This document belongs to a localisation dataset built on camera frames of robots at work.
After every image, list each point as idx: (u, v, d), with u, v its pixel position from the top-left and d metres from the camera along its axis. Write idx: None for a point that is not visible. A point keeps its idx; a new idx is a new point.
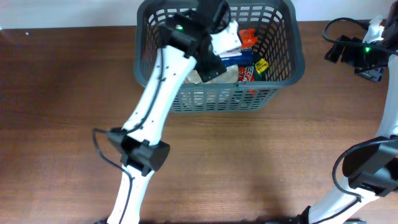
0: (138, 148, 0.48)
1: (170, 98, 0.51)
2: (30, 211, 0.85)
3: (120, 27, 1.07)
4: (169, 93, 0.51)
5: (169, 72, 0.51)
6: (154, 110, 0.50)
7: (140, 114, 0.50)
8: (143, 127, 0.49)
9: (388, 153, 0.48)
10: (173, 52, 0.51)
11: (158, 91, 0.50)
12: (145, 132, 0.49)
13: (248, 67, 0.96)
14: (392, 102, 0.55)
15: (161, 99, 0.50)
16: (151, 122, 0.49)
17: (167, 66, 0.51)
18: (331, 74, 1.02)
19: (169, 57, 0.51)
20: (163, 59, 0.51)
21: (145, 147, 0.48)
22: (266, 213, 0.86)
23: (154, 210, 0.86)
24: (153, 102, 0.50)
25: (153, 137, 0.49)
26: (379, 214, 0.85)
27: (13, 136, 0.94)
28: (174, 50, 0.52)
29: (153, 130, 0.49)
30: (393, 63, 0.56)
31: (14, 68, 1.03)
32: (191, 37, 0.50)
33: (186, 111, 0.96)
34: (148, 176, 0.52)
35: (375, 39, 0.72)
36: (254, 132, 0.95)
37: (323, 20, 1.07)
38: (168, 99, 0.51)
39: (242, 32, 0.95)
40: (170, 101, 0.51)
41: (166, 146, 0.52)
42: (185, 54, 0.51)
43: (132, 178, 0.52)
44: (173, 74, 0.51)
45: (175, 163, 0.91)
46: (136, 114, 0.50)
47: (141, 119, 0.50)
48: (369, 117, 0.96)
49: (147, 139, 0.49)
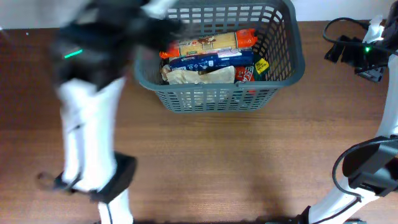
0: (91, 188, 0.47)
1: (101, 140, 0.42)
2: (33, 211, 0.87)
3: None
4: (96, 139, 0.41)
5: (85, 116, 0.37)
6: (89, 158, 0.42)
7: (73, 166, 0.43)
8: (84, 176, 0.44)
9: (388, 154, 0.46)
10: (81, 96, 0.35)
11: (84, 143, 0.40)
12: (89, 182, 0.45)
13: (248, 67, 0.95)
14: (392, 102, 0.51)
15: (91, 150, 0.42)
16: (91, 169, 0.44)
17: (82, 116, 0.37)
18: (331, 74, 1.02)
19: (78, 102, 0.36)
20: (72, 107, 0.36)
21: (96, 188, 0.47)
22: (267, 213, 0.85)
23: (155, 210, 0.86)
24: (83, 155, 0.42)
25: (99, 181, 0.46)
26: (379, 214, 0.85)
27: (17, 137, 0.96)
28: (78, 89, 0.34)
29: (98, 175, 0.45)
30: (393, 65, 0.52)
31: (18, 70, 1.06)
32: (100, 52, 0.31)
33: (186, 111, 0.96)
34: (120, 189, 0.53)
35: (376, 39, 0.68)
36: (254, 132, 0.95)
37: (322, 20, 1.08)
38: (98, 143, 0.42)
39: (242, 32, 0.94)
40: (102, 141, 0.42)
41: (128, 165, 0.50)
42: (96, 93, 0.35)
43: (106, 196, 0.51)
44: (92, 120, 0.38)
45: (175, 163, 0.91)
46: (69, 165, 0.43)
47: (78, 172, 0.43)
48: (370, 116, 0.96)
49: (94, 181, 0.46)
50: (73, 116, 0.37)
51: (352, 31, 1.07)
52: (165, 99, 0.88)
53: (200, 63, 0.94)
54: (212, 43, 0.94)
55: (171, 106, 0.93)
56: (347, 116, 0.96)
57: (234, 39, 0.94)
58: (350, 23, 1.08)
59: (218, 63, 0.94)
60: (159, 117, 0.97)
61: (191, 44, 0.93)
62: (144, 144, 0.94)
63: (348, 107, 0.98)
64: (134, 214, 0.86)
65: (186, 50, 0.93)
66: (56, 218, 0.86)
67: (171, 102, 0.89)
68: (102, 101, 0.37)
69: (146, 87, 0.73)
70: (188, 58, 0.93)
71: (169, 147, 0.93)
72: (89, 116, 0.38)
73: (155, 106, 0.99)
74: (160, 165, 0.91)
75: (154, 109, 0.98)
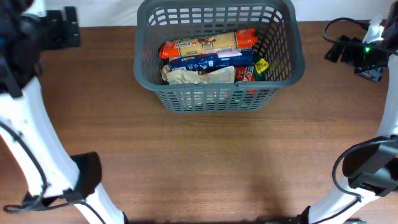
0: (65, 192, 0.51)
1: (45, 144, 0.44)
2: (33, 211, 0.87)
3: (122, 28, 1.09)
4: (39, 144, 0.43)
5: (17, 122, 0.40)
6: (42, 165, 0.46)
7: (34, 177, 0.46)
8: (50, 181, 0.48)
9: (388, 153, 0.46)
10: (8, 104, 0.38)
11: (27, 153, 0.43)
12: (59, 185, 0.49)
13: (248, 67, 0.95)
14: (392, 102, 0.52)
15: (38, 156, 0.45)
16: (53, 174, 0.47)
17: (10, 122, 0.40)
18: (331, 74, 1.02)
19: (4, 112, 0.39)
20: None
21: (69, 190, 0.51)
22: (266, 213, 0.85)
23: (154, 211, 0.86)
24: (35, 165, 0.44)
25: (67, 182, 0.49)
26: (380, 214, 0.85)
27: None
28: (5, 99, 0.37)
29: (62, 178, 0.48)
30: (393, 65, 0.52)
31: None
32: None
33: (186, 111, 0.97)
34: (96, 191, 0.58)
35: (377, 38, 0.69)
36: (254, 132, 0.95)
37: (322, 20, 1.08)
38: (43, 147, 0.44)
39: (242, 32, 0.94)
40: (46, 145, 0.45)
41: (88, 159, 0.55)
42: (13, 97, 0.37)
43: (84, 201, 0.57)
44: (25, 124, 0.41)
45: (174, 163, 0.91)
46: (30, 177, 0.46)
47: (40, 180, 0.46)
48: (369, 116, 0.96)
49: (65, 185, 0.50)
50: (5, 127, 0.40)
51: (352, 32, 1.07)
52: (165, 99, 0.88)
53: (200, 63, 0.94)
54: (212, 43, 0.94)
55: (171, 106, 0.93)
56: (347, 116, 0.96)
57: (234, 39, 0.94)
58: (350, 23, 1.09)
59: (218, 63, 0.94)
60: (159, 117, 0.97)
61: (191, 45, 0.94)
62: (144, 144, 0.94)
63: (348, 107, 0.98)
64: (134, 214, 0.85)
65: (186, 50, 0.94)
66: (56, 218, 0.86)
67: (171, 102, 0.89)
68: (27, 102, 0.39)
69: (146, 87, 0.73)
70: (188, 58, 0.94)
71: (169, 147, 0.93)
72: (22, 122, 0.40)
73: (155, 106, 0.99)
74: (160, 165, 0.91)
75: (154, 109, 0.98)
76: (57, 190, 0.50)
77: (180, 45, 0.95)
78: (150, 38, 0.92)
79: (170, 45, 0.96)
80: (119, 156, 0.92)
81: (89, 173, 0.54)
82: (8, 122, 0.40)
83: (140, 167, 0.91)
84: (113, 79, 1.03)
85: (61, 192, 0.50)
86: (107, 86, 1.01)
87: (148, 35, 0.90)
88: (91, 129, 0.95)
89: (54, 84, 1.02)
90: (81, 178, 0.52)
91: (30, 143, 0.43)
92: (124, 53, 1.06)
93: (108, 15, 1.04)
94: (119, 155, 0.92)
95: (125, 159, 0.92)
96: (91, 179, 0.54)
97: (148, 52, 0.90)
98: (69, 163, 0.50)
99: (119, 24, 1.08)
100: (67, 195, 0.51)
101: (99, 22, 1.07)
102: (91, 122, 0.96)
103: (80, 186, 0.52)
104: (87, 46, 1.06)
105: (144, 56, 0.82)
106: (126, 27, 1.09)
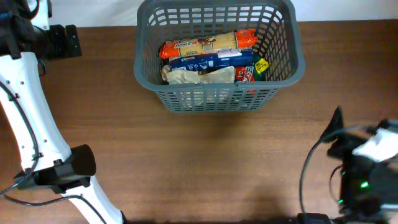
0: (56, 169, 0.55)
1: (38, 109, 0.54)
2: (33, 211, 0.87)
3: (120, 27, 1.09)
4: (32, 106, 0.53)
5: (14, 84, 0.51)
6: (35, 130, 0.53)
7: (27, 145, 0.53)
8: (42, 153, 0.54)
9: None
10: (2, 62, 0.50)
11: (22, 112, 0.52)
12: (50, 154, 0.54)
13: (248, 67, 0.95)
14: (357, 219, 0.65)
15: (32, 119, 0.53)
16: (45, 141, 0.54)
17: (8, 81, 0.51)
18: (331, 74, 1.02)
19: (2, 70, 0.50)
20: None
21: (60, 166, 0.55)
22: (266, 213, 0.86)
23: (155, 211, 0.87)
24: (27, 125, 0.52)
25: (56, 151, 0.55)
26: None
27: (12, 137, 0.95)
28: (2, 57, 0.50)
29: (52, 146, 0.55)
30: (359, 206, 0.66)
31: None
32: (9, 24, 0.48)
33: (186, 111, 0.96)
34: (89, 189, 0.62)
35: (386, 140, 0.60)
36: (254, 132, 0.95)
37: (323, 20, 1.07)
38: (36, 111, 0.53)
39: (242, 32, 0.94)
40: (40, 111, 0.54)
41: (83, 148, 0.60)
42: (12, 56, 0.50)
43: (80, 195, 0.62)
44: (22, 84, 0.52)
45: (175, 163, 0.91)
46: (23, 147, 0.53)
47: (32, 147, 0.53)
48: (370, 117, 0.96)
49: (56, 160, 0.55)
50: (4, 86, 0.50)
51: (352, 31, 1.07)
52: (165, 99, 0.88)
53: (200, 63, 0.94)
54: (212, 43, 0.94)
55: (171, 106, 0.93)
56: (347, 116, 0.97)
57: (234, 38, 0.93)
58: (351, 23, 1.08)
59: (218, 63, 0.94)
60: (159, 117, 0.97)
61: (191, 45, 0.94)
62: (145, 144, 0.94)
63: (349, 108, 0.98)
64: (135, 214, 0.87)
65: (186, 51, 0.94)
66: (56, 218, 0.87)
67: (171, 102, 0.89)
68: (22, 64, 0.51)
69: (146, 87, 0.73)
70: (188, 58, 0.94)
71: (169, 147, 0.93)
72: (18, 83, 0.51)
73: (155, 106, 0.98)
74: (160, 165, 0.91)
75: (153, 109, 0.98)
76: (48, 163, 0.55)
77: (180, 45, 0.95)
78: (150, 38, 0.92)
79: (170, 45, 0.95)
80: (120, 156, 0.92)
81: (81, 160, 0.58)
82: (6, 83, 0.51)
83: (140, 167, 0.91)
84: (113, 78, 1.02)
85: (53, 165, 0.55)
86: (107, 86, 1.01)
87: (148, 35, 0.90)
88: (91, 130, 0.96)
89: (53, 84, 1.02)
90: (71, 157, 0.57)
91: (25, 104, 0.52)
92: (124, 53, 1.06)
93: (107, 15, 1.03)
94: (119, 155, 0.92)
95: (126, 160, 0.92)
96: (83, 163, 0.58)
97: (148, 52, 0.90)
98: (63, 141, 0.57)
99: (118, 24, 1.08)
100: (58, 169, 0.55)
101: (98, 20, 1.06)
102: (91, 122, 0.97)
103: (71, 161, 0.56)
104: (86, 45, 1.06)
105: (144, 56, 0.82)
106: (125, 27, 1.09)
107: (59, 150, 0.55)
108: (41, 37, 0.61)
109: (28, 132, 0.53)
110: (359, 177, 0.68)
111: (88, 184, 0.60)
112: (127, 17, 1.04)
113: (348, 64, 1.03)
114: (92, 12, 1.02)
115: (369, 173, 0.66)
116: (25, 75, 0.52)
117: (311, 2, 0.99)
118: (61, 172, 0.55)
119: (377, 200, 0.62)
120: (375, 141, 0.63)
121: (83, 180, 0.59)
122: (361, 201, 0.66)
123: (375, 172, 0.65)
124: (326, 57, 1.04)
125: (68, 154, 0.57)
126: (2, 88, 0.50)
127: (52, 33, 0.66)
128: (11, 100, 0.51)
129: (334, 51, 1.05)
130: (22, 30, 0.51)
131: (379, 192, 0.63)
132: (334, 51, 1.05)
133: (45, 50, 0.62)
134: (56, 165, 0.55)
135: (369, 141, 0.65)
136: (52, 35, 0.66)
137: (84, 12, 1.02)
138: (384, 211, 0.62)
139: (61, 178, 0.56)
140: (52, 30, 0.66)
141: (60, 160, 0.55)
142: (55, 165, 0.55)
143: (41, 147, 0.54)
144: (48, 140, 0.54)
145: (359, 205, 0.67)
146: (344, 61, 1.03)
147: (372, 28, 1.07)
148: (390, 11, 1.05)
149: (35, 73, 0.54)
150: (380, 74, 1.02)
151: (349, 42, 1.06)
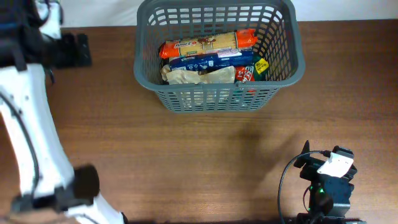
0: (56, 193, 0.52)
1: (41, 127, 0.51)
2: None
3: (120, 27, 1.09)
4: (35, 124, 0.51)
5: (19, 100, 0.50)
6: (36, 148, 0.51)
7: (28, 163, 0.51)
8: (43, 174, 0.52)
9: None
10: (5, 74, 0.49)
11: (24, 129, 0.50)
12: (50, 176, 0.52)
13: (247, 67, 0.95)
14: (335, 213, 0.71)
15: (34, 137, 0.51)
16: (45, 160, 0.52)
17: (12, 96, 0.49)
18: (331, 74, 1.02)
19: (5, 84, 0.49)
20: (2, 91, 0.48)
21: (61, 190, 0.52)
22: (266, 213, 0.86)
23: (155, 211, 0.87)
24: (29, 144, 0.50)
25: (57, 173, 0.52)
26: (380, 215, 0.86)
27: None
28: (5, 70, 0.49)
29: (53, 167, 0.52)
30: (337, 211, 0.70)
31: None
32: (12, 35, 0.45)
33: (186, 111, 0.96)
34: (93, 207, 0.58)
35: (339, 161, 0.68)
36: (254, 132, 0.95)
37: (321, 20, 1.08)
38: (40, 130, 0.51)
39: (242, 32, 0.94)
40: (44, 129, 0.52)
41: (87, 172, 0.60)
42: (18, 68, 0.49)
43: (83, 213, 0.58)
44: (27, 100, 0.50)
45: (174, 163, 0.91)
46: (23, 165, 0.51)
47: (33, 166, 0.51)
48: (370, 116, 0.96)
49: (57, 183, 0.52)
50: (8, 101, 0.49)
51: (351, 32, 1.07)
52: (165, 99, 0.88)
53: (200, 63, 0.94)
54: (212, 43, 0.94)
55: (171, 106, 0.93)
56: (347, 116, 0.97)
57: (234, 38, 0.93)
58: (351, 23, 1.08)
59: (218, 63, 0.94)
60: (159, 117, 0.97)
61: (191, 45, 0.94)
62: (144, 144, 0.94)
63: (349, 108, 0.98)
64: (135, 214, 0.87)
65: (186, 50, 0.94)
66: None
67: (171, 102, 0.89)
68: (28, 78, 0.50)
69: (146, 87, 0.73)
70: (188, 58, 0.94)
71: (169, 147, 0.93)
72: (22, 98, 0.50)
73: (154, 106, 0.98)
74: (160, 165, 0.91)
75: (153, 109, 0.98)
76: (48, 185, 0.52)
77: (180, 45, 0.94)
78: (150, 38, 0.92)
79: (170, 45, 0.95)
80: (119, 157, 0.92)
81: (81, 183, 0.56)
82: (10, 98, 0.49)
83: (140, 168, 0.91)
84: (113, 78, 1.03)
85: (53, 188, 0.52)
86: (107, 86, 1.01)
87: (148, 35, 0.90)
88: (91, 130, 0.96)
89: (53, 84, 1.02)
90: (71, 180, 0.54)
91: (28, 122, 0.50)
92: (124, 53, 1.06)
93: (108, 15, 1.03)
94: (119, 155, 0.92)
95: (125, 160, 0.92)
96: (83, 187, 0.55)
97: (148, 52, 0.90)
98: (64, 163, 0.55)
99: (118, 24, 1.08)
100: (58, 196, 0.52)
101: (98, 20, 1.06)
102: (91, 122, 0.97)
103: (71, 185, 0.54)
104: None
105: (143, 56, 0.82)
106: (125, 27, 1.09)
107: (60, 172, 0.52)
108: (49, 48, 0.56)
109: (29, 151, 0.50)
110: (318, 184, 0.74)
111: (91, 206, 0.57)
112: (127, 17, 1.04)
113: (348, 64, 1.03)
114: (92, 12, 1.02)
115: (324, 180, 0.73)
116: (30, 91, 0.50)
117: (310, 2, 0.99)
118: (61, 196, 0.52)
119: (331, 199, 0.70)
120: (329, 162, 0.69)
121: (83, 205, 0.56)
122: (320, 204, 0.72)
123: (328, 179, 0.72)
124: (326, 57, 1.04)
125: (69, 175, 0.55)
126: (6, 102, 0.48)
127: (63, 43, 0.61)
128: (13, 116, 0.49)
129: (334, 51, 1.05)
130: (31, 42, 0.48)
131: (331, 193, 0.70)
132: (334, 51, 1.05)
133: (53, 60, 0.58)
134: (56, 191, 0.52)
135: (324, 163, 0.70)
136: (63, 44, 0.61)
137: (84, 12, 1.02)
138: (337, 210, 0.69)
139: (62, 203, 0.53)
140: (63, 39, 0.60)
141: (60, 184, 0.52)
142: (55, 189, 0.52)
143: (41, 168, 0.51)
144: (49, 159, 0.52)
145: (318, 210, 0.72)
146: (343, 61, 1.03)
147: (372, 28, 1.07)
148: (390, 12, 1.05)
149: (41, 90, 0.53)
150: (380, 74, 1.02)
151: (349, 42, 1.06)
